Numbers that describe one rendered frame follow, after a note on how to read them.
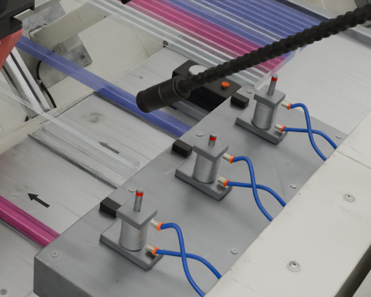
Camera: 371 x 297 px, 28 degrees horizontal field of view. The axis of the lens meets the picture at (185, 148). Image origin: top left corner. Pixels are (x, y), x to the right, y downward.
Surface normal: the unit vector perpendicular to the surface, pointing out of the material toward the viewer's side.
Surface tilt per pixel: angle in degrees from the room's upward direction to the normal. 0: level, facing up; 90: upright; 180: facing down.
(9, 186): 45
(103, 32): 0
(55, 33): 90
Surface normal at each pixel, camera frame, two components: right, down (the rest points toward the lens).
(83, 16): -0.56, 0.47
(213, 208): 0.14, -0.76
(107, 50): 0.68, -0.22
